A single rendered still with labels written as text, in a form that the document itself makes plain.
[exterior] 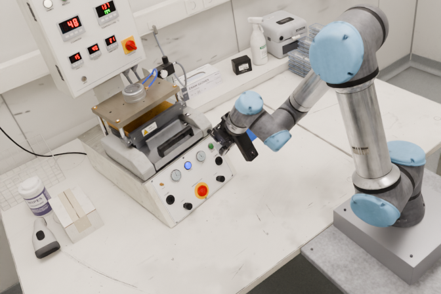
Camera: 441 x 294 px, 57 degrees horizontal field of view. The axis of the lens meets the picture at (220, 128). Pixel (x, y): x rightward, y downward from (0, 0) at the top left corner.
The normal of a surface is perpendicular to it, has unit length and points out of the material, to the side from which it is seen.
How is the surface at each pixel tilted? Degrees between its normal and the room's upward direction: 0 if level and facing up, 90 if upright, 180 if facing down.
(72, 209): 1
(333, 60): 81
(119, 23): 90
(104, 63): 90
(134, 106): 0
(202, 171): 65
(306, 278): 0
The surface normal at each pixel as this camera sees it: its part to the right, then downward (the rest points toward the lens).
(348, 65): -0.66, 0.41
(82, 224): 0.59, 0.39
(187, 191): 0.56, -0.04
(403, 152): -0.09, -0.88
